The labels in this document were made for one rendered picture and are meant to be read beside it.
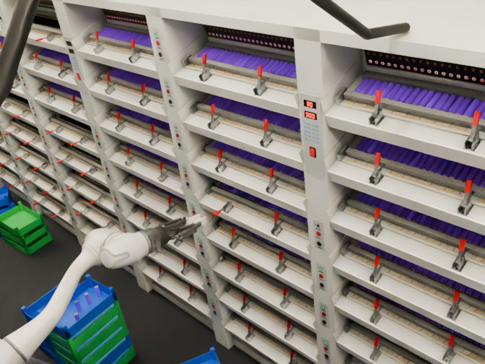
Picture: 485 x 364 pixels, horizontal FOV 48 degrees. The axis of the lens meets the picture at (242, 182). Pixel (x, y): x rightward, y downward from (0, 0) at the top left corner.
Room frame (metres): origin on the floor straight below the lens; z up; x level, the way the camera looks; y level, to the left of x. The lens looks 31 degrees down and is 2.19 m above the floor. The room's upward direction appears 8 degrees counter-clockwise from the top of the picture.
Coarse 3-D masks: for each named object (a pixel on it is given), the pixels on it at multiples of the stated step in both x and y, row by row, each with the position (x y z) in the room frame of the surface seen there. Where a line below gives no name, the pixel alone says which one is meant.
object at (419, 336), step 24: (360, 288) 1.45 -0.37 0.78; (360, 312) 1.36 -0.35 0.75; (384, 312) 1.34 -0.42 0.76; (408, 312) 1.29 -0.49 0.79; (384, 336) 1.28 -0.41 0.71; (408, 336) 1.23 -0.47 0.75; (432, 336) 1.19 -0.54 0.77; (456, 336) 1.16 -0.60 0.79; (432, 360) 1.14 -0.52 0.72; (456, 360) 1.10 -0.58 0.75; (480, 360) 1.08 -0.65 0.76
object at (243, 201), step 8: (216, 192) 1.95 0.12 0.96; (224, 192) 1.92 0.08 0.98; (224, 200) 1.89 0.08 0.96; (232, 200) 1.88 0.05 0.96; (240, 200) 1.84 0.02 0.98; (248, 200) 1.83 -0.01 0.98; (256, 208) 1.77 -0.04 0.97; (264, 208) 1.75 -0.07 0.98; (272, 216) 1.72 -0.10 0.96; (280, 216) 1.69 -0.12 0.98; (296, 224) 1.62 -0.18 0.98; (304, 224) 1.61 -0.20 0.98
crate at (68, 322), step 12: (84, 288) 2.11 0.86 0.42; (108, 288) 2.00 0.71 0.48; (72, 300) 2.04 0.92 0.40; (84, 300) 2.03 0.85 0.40; (96, 300) 2.02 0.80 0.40; (108, 300) 1.97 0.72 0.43; (72, 312) 1.96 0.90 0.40; (84, 312) 1.95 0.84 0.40; (96, 312) 1.91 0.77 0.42; (60, 324) 1.89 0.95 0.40; (72, 324) 1.82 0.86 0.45; (84, 324) 1.86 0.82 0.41; (72, 336) 1.80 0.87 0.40
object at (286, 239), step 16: (208, 192) 1.96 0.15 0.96; (208, 208) 1.91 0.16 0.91; (240, 224) 1.77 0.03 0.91; (256, 224) 1.72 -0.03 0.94; (272, 224) 1.69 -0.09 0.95; (288, 224) 1.66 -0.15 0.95; (272, 240) 1.65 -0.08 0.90; (288, 240) 1.59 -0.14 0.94; (304, 240) 1.56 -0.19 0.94; (304, 256) 1.53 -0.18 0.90
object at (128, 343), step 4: (128, 336) 2.00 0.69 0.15; (128, 340) 2.00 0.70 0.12; (124, 344) 1.97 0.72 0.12; (128, 344) 1.99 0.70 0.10; (120, 348) 1.95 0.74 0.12; (124, 348) 1.97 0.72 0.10; (112, 352) 1.92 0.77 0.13; (116, 352) 1.93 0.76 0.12; (120, 352) 1.95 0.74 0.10; (108, 356) 1.90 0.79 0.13; (112, 356) 1.91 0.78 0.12; (116, 356) 1.93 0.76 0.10; (60, 360) 1.91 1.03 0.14; (104, 360) 1.88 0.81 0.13; (108, 360) 1.89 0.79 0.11; (112, 360) 1.91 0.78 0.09
